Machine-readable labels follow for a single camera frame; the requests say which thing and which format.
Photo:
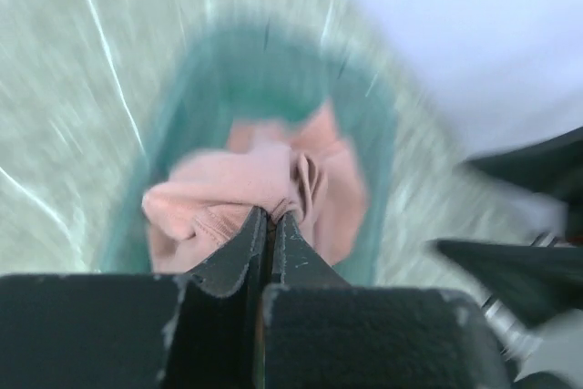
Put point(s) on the teal transparent plastic bin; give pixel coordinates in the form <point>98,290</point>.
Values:
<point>256,71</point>

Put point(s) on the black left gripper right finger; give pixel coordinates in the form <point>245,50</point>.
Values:
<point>319,331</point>

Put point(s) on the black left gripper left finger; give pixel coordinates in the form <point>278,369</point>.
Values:
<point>188,330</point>

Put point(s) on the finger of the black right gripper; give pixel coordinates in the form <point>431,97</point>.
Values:
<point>552,167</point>
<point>536,284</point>

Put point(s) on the pink t shirt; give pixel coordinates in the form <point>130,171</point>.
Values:
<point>310,172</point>

